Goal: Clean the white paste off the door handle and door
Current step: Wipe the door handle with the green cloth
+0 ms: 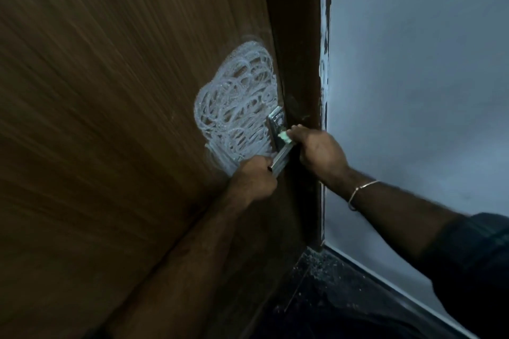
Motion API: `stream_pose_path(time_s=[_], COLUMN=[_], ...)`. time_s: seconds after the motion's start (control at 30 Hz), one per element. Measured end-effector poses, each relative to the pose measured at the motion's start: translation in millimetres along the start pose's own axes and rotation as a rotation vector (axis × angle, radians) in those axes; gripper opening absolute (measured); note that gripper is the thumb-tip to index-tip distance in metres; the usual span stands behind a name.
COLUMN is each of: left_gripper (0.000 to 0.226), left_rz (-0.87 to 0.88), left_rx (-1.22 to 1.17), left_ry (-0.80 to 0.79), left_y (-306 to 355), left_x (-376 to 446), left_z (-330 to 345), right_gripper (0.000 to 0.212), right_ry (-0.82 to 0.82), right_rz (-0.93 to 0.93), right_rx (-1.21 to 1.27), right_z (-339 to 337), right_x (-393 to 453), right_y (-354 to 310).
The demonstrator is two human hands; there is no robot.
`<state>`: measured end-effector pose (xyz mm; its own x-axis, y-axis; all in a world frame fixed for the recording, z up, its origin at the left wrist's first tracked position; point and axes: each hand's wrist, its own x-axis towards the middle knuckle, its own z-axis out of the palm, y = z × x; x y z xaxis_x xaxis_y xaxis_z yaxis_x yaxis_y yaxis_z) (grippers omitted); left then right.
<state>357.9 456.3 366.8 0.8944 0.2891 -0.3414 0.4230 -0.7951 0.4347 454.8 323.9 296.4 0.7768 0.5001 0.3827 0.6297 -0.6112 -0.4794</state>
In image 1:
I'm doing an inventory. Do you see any person's right hand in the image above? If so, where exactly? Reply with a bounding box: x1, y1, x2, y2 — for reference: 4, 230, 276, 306
286, 124, 350, 189

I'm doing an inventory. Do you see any person's left hand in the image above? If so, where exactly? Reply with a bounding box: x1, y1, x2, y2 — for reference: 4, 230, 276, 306
229, 155, 279, 208

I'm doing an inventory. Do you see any silver metal door handle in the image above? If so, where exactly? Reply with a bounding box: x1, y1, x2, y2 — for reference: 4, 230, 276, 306
266, 106, 297, 175

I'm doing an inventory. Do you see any brown wooden door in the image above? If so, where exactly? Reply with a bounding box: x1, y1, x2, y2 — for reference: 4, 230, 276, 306
0, 0, 323, 339

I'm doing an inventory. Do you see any person's left forearm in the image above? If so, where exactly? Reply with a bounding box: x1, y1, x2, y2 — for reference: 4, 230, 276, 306
103, 188, 275, 339

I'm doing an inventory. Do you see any person's right forearm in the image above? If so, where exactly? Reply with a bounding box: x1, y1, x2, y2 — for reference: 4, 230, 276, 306
326, 167, 470, 268

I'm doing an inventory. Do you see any thin metal bracelet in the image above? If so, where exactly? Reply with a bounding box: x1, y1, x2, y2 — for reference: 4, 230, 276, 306
348, 180, 381, 212

